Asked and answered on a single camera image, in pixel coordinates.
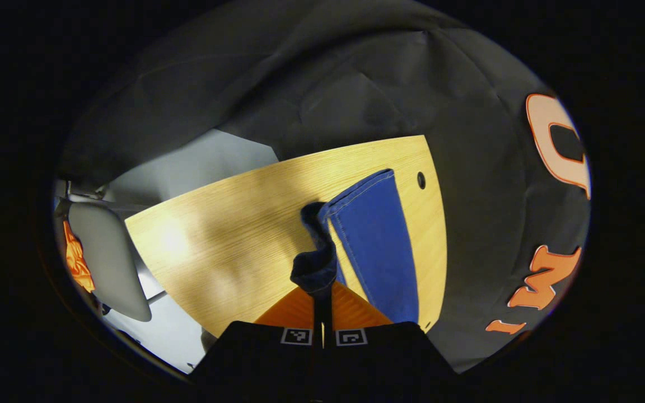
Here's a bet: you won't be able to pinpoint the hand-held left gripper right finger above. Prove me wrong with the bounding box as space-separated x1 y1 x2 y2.
323 282 459 401

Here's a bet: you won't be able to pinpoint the grey chair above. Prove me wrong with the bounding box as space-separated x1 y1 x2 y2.
54 178 166 325

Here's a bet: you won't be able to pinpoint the orange cloth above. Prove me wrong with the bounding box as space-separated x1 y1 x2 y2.
64 220 96 294

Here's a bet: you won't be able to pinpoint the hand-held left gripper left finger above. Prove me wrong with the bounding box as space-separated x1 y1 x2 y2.
190 285 324 401

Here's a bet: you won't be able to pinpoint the blue jeans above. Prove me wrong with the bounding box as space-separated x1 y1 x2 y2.
290 168 420 325

